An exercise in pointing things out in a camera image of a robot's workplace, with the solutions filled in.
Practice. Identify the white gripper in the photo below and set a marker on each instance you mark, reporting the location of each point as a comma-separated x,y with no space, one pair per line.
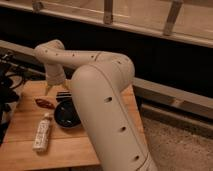
55,75

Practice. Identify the white plastic bottle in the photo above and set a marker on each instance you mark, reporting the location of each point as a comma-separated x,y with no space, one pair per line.
41,139

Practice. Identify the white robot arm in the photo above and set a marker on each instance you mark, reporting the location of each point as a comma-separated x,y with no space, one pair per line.
96,87

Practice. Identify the black rectangular block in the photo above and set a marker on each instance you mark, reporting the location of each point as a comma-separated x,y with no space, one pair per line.
64,95

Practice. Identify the red chili pepper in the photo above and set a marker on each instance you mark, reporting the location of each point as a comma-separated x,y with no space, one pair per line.
44,103

